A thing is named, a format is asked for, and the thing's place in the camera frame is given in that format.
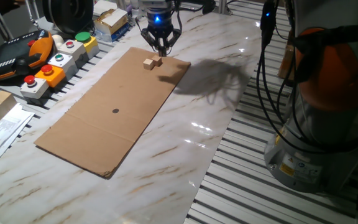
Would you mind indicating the small tan cardboard box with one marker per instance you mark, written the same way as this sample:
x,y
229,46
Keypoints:
x,y
110,20

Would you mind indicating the black round spool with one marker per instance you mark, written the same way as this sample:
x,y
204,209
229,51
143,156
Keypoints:
x,y
70,14

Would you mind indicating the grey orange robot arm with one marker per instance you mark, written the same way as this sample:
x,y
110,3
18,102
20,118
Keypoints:
x,y
328,77

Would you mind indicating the silver upright pole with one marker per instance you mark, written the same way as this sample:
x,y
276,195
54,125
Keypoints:
x,y
223,6

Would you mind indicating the small white bottle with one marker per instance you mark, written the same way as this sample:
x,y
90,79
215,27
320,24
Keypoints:
x,y
135,12

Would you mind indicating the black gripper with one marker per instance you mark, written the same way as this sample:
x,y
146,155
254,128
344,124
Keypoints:
x,y
160,25

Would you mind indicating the blue flat box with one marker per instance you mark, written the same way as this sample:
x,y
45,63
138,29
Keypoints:
x,y
117,34

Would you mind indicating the white box green button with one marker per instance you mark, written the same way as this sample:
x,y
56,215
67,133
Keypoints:
x,y
64,63

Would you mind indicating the white box small red button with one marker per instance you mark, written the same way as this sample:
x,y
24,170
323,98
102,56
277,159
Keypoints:
x,y
73,49

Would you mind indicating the white marble pattern mat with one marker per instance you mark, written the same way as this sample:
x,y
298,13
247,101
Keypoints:
x,y
172,140

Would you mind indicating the white box red emergency button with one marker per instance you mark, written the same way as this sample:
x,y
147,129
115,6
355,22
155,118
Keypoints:
x,y
34,88

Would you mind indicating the white carton box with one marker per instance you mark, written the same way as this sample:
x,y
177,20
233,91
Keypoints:
x,y
104,6

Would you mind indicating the orange box red button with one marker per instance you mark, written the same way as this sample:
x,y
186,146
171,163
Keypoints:
x,y
52,77

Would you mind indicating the yellow box green mushroom button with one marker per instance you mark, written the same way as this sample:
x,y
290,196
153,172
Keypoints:
x,y
90,45

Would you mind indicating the small wooden cube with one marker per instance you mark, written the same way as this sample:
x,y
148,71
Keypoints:
x,y
158,60
148,64

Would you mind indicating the brown cardboard sheet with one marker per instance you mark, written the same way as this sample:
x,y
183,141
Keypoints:
x,y
110,130

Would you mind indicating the black orange teach pendant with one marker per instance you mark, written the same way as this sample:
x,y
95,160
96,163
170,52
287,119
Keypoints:
x,y
14,59

